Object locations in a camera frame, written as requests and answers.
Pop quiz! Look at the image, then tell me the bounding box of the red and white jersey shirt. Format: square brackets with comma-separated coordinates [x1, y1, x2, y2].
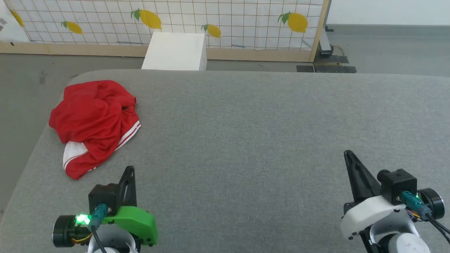
[49, 80, 142, 180]

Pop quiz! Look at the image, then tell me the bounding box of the light wooden partition frame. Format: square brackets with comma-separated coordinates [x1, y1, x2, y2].
[0, 0, 331, 63]

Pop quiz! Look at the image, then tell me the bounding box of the terrazzo pattern white panel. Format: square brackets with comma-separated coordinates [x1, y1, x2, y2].
[0, 0, 31, 43]

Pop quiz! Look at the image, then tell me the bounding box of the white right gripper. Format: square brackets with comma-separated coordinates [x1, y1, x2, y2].
[340, 150, 445, 240]

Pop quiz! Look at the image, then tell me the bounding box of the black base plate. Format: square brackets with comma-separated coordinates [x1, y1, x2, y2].
[314, 55, 357, 73]

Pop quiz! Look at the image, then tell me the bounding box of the white box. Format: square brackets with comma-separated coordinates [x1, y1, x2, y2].
[141, 32, 207, 71]

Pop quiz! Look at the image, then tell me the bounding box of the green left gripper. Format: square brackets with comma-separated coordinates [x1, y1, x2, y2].
[52, 166, 158, 247]

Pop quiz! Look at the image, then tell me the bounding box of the grey metal post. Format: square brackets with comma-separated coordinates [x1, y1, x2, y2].
[319, 25, 334, 58]

